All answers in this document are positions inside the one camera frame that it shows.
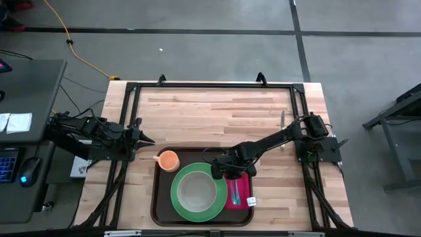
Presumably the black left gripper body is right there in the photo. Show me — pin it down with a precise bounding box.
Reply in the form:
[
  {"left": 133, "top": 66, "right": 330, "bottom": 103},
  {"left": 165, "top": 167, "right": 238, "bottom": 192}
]
[{"left": 124, "top": 128, "right": 143, "bottom": 161}]

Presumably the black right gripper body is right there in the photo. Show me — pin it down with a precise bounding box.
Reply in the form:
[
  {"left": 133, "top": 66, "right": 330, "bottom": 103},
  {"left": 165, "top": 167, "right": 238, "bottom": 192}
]
[{"left": 210, "top": 149, "right": 258, "bottom": 180}]

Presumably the orange cup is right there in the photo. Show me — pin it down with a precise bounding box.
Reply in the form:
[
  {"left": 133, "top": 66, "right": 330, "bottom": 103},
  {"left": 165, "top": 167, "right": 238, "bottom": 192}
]
[{"left": 153, "top": 150, "right": 181, "bottom": 173}]

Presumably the red cloth napkin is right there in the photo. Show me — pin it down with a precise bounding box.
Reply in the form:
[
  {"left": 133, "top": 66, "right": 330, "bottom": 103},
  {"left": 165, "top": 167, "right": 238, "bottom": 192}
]
[{"left": 224, "top": 172, "right": 257, "bottom": 211}]

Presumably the grey bowl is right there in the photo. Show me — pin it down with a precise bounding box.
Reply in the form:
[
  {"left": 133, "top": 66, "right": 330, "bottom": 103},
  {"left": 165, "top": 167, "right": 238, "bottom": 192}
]
[{"left": 176, "top": 171, "right": 218, "bottom": 213}]

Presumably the green plate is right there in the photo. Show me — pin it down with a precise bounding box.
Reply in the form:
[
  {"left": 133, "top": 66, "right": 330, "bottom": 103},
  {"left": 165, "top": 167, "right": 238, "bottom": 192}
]
[{"left": 170, "top": 162, "right": 228, "bottom": 223}]

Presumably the yellow-handled knife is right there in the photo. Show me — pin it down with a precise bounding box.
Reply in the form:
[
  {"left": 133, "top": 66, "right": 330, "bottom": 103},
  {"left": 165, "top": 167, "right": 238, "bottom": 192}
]
[{"left": 280, "top": 110, "right": 286, "bottom": 149}]

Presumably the brown plastic tray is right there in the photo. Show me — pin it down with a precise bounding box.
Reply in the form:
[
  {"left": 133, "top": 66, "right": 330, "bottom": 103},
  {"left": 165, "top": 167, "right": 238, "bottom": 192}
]
[{"left": 150, "top": 146, "right": 255, "bottom": 228}]

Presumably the white box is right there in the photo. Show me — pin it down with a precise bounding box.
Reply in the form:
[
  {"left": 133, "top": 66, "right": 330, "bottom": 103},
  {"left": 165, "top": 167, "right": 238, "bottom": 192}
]
[{"left": 70, "top": 154, "right": 92, "bottom": 178}]

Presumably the black computer mouse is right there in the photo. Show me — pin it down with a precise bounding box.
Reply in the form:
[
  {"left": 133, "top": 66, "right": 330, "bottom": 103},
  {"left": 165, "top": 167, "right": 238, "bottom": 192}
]
[{"left": 18, "top": 156, "right": 42, "bottom": 188}]

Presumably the white paper sheet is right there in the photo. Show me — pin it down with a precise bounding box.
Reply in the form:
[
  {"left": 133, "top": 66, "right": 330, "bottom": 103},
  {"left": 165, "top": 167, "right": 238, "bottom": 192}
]
[
  {"left": 0, "top": 113, "right": 11, "bottom": 132},
  {"left": 6, "top": 113, "right": 33, "bottom": 134}
]

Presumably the dark grey desk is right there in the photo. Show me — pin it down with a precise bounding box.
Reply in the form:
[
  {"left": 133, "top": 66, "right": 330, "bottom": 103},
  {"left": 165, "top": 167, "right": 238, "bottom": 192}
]
[{"left": 0, "top": 59, "right": 68, "bottom": 224}]

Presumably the backlit keyboard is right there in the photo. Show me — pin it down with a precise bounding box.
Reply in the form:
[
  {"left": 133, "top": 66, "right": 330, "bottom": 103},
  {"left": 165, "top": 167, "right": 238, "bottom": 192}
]
[{"left": 0, "top": 147, "right": 20, "bottom": 184}]

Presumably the person's foot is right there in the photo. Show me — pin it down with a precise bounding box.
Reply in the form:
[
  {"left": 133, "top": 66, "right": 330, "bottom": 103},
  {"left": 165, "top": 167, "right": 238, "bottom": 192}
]
[
  {"left": 0, "top": 14, "right": 28, "bottom": 33},
  {"left": 9, "top": 0, "right": 34, "bottom": 11}
]

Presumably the black metal cart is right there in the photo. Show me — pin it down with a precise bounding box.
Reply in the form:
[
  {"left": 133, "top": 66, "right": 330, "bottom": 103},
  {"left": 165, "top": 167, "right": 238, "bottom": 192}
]
[{"left": 362, "top": 82, "right": 421, "bottom": 194}]

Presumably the black floor cable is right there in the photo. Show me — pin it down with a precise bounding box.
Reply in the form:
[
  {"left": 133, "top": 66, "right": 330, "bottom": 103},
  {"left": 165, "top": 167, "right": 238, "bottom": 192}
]
[
  {"left": 0, "top": 49, "right": 34, "bottom": 61},
  {"left": 62, "top": 76, "right": 108, "bottom": 95}
]

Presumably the black aluminium table frame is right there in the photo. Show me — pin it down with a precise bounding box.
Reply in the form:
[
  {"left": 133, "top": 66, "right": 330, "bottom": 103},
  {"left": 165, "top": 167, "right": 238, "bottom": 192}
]
[{"left": 74, "top": 72, "right": 355, "bottom": 237}]

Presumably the yellow floor cable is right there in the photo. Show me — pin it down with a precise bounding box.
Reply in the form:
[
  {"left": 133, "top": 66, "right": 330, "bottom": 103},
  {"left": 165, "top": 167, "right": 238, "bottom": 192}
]
[{"left": 42, "top": 0, "right": 121, "bottom": 82}]

